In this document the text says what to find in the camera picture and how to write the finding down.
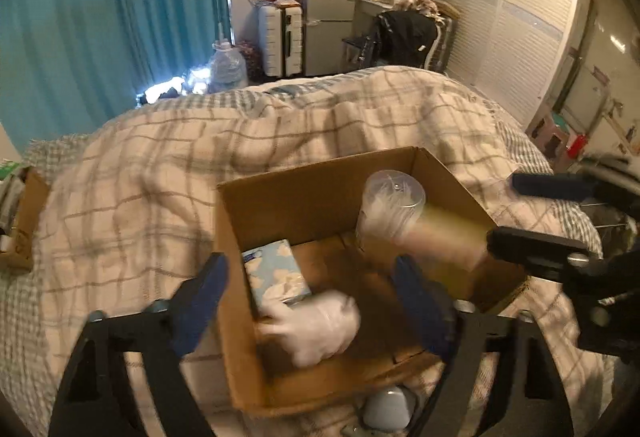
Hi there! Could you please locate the grey mini fridge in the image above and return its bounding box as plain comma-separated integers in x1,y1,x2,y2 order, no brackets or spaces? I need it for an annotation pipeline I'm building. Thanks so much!
303,0,357,77

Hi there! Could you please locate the white glove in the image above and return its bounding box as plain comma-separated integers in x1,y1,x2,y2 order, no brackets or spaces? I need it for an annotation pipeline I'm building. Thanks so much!
257,291,362,368

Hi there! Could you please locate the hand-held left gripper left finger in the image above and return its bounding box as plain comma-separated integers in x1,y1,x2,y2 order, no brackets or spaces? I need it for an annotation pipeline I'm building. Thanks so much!
47,253,231,437

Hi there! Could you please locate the plaid blanket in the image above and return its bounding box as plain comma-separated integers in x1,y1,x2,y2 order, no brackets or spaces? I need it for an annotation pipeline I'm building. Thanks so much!
30,66,616,437

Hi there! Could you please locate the large clear water bottle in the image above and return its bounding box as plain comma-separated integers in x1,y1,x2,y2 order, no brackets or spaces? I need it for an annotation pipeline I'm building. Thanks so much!
207,41,248,93

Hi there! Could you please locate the blue tissue pack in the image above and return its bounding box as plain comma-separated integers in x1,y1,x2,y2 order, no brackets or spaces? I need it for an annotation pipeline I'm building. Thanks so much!
242,239,315,318

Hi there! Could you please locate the small cardboard box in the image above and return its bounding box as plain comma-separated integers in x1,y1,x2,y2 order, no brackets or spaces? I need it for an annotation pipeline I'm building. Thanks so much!
0,166,51,274

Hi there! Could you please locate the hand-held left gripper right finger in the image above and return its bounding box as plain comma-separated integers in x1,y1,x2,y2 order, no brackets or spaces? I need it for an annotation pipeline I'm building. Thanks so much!
392,254,576,437

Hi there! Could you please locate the red container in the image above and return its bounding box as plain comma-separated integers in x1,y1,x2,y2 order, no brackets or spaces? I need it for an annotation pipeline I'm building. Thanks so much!
566,133,588,159

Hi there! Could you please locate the white suitcase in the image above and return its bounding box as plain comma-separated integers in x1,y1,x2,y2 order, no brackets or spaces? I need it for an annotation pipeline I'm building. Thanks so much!
257,3,306,78

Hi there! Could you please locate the white sliding wardrobe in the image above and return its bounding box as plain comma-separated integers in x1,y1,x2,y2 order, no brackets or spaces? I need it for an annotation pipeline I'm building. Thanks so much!
442,0,586,128

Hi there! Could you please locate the checked bed sheet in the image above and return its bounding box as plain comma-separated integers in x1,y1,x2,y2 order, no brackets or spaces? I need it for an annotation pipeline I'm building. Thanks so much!
0,262,71,428

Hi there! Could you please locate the white dressing table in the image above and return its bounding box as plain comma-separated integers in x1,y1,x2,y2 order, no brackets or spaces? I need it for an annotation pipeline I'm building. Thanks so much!
352,0,406,68

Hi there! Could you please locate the teal curtain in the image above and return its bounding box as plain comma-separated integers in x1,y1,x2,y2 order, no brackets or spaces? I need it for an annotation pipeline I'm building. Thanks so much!
0,0,232,153

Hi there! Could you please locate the clear plastic cup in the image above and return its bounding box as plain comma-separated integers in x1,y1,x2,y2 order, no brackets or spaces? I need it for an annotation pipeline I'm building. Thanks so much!
355,170,493,274

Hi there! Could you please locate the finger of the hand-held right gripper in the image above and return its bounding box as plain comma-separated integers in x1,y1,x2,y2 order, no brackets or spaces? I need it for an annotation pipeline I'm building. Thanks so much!
511,162,640,218
486,226,608,285

